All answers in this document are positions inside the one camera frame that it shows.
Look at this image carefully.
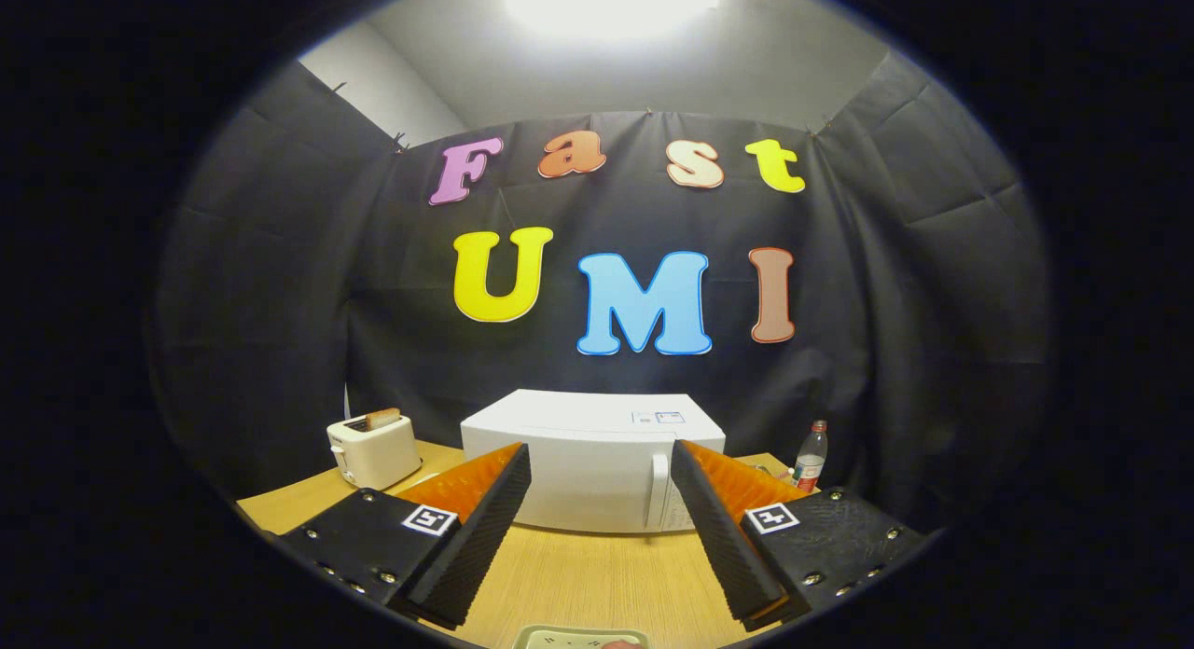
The clear plastic water bottle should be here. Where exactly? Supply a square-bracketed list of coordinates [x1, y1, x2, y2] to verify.
[793, 420, 829, 493]

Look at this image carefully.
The white toaster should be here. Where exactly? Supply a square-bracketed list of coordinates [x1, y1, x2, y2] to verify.
[326, 411, 423, 490]

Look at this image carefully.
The black backdrop cloth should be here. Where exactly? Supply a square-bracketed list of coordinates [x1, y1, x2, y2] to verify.
[149, 52, 1055, 529]

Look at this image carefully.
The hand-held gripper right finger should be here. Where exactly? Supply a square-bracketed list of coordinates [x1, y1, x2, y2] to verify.
[670, 438, 929, 631]

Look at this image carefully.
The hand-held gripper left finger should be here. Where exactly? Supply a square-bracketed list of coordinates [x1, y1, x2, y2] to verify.
[275, 442, 533, 629]

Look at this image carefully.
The cream serving tray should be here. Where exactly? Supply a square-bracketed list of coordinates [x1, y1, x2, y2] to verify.
[511, 625, 651, 649]

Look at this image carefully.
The white microwave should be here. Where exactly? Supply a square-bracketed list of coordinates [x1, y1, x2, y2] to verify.
[460, 389, 727, 535]

